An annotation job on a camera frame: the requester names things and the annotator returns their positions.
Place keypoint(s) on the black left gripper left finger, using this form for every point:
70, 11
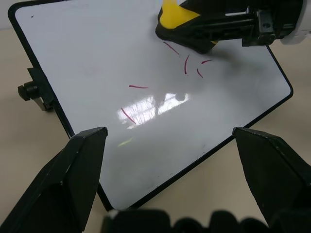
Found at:
56, 184

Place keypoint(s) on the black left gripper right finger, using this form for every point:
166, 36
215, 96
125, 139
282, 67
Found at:
274, 174

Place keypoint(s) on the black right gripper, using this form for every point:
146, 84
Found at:
279, 17

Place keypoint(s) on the yellow and black whiteboard eraser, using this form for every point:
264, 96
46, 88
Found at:
175, 14

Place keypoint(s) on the black whiteboard stand clamp knob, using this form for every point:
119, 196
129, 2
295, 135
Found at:
34, 89

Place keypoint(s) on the black-framed whiteboard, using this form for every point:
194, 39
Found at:
97, 60

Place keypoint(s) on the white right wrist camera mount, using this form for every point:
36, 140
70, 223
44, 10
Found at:
303, 31

